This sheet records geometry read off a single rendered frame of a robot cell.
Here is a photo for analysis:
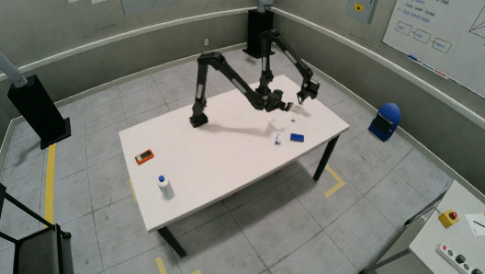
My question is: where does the white plastic bottle with blue cap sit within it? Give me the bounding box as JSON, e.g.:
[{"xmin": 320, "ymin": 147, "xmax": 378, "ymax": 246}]
[{"xmin": 157, "ymin": 176, "xmax": 175, "ymax": 200}]

